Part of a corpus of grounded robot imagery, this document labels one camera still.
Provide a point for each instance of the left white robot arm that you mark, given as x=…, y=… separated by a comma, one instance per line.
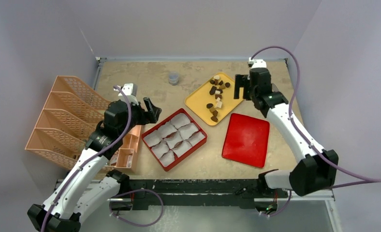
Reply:
x=99, y=149

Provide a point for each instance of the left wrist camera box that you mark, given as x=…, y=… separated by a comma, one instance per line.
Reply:
x=130, y=91

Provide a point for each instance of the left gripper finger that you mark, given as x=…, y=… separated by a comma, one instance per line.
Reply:
x=150, y=107
x=157, y=114

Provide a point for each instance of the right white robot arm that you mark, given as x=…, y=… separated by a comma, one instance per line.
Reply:
x=315, y=165

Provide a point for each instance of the red compartment chocolate box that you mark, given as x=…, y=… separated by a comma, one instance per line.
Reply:
x=174, y=139

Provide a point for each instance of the red box lid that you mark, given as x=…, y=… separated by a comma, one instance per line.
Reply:
x=246, y=140

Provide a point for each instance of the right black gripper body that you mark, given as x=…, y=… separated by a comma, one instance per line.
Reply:
x=244, y=85

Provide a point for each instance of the black metal base rail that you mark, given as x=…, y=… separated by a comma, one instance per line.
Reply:
x=142, y=193

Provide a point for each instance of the small clear plastic jar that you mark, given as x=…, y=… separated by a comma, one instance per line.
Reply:
x=173, y=78

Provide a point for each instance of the dark chocolate at tray bottom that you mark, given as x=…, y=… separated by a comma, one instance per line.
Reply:
x=214, y=119

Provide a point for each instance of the yellow plastic tray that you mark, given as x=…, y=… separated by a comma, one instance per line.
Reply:
x=213, y=91

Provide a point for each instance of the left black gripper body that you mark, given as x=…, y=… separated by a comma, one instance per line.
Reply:
x=139, y=117

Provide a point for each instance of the pink plastic file rack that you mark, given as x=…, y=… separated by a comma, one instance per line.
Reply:
x=70, y=114

